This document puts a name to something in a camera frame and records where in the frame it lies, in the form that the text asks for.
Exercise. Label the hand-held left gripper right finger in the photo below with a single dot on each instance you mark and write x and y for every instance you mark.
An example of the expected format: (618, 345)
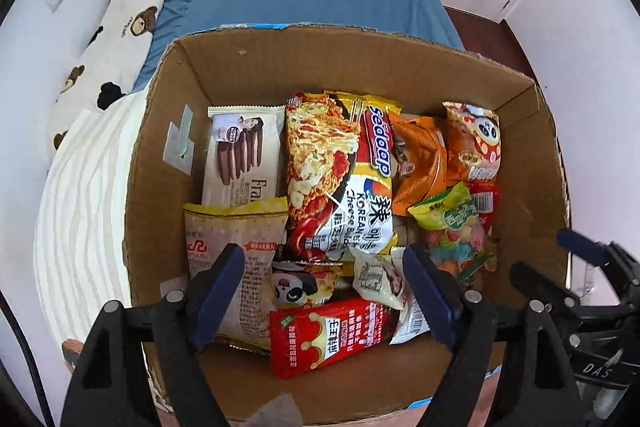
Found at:
(430, 292)

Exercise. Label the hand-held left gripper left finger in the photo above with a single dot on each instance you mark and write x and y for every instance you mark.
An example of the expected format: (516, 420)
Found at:
(220, 292)

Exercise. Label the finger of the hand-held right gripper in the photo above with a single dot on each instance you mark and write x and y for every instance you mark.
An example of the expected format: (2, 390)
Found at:
(537, 282)
(582, 244)

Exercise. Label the small white snack packet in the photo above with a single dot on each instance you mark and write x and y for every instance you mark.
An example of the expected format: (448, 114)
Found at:
(375, 277)

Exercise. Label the beige snack packet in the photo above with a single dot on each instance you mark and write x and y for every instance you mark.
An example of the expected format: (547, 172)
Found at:
(225, 227)

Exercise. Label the green gummy candy packet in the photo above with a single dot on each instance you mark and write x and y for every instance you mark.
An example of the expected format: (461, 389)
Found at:
(450, 217)

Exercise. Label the small panda print snack packet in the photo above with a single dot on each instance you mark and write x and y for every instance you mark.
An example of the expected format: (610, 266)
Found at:
(300, 287)

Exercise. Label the small red snack packet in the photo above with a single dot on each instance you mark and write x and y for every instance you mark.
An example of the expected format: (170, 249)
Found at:
(487, 199)

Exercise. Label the red crown print snack packet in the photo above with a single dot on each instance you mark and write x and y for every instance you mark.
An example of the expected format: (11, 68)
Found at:
(325, 337)

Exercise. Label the orange snack packet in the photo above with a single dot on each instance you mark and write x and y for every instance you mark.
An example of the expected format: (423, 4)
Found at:
(420, 157)

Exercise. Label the white chocolate biscuit packet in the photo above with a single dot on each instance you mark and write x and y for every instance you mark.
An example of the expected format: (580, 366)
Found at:
(240, 147)

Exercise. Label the large panda print snack packet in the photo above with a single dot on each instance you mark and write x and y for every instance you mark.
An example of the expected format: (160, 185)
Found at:
(475, 142)

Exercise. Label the yellow red noodle packet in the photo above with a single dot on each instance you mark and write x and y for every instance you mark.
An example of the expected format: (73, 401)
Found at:
(330, 157)

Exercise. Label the brown cardboard box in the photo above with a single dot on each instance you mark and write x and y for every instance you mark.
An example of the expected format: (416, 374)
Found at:
(325, 57)

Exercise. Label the white striped blanket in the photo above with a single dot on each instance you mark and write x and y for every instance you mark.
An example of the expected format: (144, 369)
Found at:
(85, 207)

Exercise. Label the bear print long pillow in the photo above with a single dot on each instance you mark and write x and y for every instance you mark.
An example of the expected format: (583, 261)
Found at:
(125, 7)

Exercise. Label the small white wall sticker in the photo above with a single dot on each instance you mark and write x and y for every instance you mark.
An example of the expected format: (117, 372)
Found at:
(53, 0)

